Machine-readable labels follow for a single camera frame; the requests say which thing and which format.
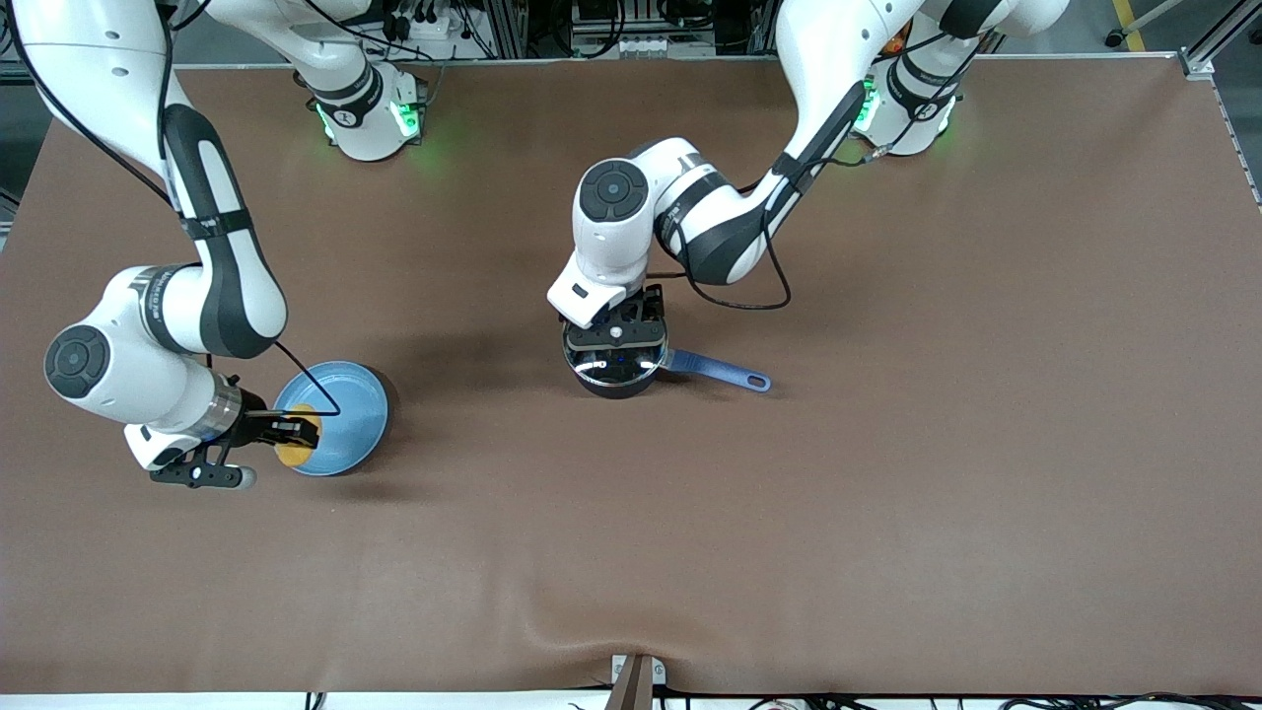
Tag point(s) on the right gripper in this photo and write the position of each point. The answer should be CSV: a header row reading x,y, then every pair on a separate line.
x,y
252,405

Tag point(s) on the aluminium frame corner post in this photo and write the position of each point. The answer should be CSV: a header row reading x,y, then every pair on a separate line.
x,y
1198,64

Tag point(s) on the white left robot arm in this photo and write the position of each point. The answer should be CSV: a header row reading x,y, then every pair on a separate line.
x,y
710,207

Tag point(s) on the yellow potato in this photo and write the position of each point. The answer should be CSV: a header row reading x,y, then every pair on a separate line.
x,y
294,456

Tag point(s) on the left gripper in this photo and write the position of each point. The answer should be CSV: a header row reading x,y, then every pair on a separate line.
x,y
646,307

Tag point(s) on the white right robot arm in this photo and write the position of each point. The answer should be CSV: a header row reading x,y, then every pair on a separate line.
x,y
227,296

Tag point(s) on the glass lid with blue knob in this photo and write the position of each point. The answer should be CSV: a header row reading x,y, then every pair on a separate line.
x,y
631,373

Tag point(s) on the white power strip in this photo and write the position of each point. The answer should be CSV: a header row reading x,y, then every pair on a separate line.
x,y
631,45

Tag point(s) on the blue round plate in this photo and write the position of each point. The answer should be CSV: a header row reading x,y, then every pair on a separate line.
x,y
355,424

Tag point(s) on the metal table clamp bracket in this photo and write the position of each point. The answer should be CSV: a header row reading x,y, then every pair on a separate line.
x,y
636,685

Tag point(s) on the brown table cover mat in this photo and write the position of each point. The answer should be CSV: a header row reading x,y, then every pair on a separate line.
x,y
631,542

